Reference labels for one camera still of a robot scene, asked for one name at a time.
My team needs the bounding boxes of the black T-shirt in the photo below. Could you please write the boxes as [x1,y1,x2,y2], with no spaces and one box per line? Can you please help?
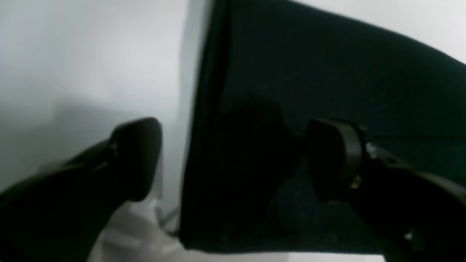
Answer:
[178,0,465,262]

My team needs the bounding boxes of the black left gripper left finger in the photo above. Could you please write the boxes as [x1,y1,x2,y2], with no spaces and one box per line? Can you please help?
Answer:
[0,117,162,262]

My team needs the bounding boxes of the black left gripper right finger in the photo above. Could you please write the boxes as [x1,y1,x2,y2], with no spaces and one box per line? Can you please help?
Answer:
[306,118,466,262]

